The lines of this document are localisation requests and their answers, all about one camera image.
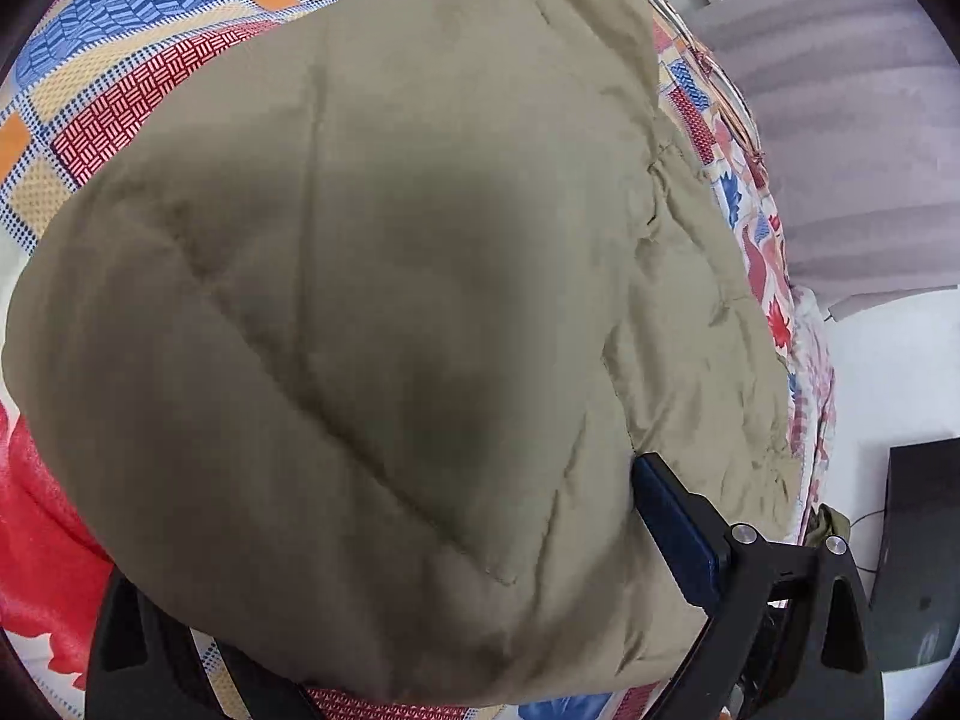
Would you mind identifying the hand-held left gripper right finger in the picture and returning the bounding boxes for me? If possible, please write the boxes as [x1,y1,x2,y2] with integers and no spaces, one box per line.
[632,452,882,720]

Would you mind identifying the patchwork leaf print quilt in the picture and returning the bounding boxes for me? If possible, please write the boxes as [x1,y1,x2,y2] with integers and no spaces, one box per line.
[0,0,839,720]

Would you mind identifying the pink floral blanket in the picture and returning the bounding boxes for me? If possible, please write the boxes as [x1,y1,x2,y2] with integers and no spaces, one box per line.
[784,289,839,515]

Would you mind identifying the black television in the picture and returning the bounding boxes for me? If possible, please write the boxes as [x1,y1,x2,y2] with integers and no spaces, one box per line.
[868,444,960,674]

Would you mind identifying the olive green puffer jacket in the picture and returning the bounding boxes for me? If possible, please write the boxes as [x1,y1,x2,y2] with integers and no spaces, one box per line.
[0,0,802,707]

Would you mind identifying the grey curtain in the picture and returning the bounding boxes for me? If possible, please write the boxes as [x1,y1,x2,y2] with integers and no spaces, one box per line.
[686,0,960,320]

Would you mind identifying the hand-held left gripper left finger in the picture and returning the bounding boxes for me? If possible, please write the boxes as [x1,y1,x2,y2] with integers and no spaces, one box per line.
[86,566,316,720]

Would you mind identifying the dark green cloth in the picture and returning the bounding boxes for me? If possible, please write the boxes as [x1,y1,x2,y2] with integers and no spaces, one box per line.
[801,504,854,550]

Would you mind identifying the black cable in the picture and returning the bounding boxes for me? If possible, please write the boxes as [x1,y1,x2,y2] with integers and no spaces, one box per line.
[847,508,892,580]

